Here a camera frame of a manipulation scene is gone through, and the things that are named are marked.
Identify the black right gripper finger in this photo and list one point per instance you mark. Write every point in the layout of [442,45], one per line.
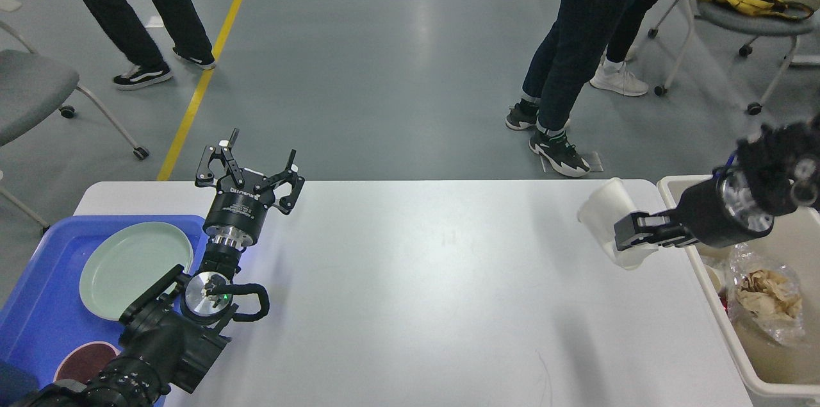
[661,228]

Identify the blue plastic tray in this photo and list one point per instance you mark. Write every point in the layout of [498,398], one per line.
[44,318]

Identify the grey chair left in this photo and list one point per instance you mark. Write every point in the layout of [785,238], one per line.
[33,86]

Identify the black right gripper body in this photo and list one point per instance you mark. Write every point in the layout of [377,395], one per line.
[721,211]

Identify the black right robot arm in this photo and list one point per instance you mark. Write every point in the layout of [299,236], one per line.
[765,178]

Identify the person with white sneakers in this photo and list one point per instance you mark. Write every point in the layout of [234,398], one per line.
[612,73]

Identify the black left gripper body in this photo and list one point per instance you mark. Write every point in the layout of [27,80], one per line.
[238,215]

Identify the crumpled brown paper on foil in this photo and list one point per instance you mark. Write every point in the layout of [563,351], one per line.
[769,295]

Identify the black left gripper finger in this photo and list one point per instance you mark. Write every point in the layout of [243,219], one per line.
[233,176]
[282,190]

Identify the person in dark jeans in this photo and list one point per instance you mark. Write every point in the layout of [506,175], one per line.
[566,59]

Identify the beige plastic bin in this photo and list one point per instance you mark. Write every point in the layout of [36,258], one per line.
[767,368]

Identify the green plate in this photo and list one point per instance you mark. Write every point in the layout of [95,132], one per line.
[128,263]

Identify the aluminium foil sheet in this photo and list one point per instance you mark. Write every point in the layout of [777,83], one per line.
[743,259]

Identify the person in black trousers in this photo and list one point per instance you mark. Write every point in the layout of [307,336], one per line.
[120,23]

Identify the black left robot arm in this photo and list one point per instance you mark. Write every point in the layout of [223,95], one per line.
[212,298]

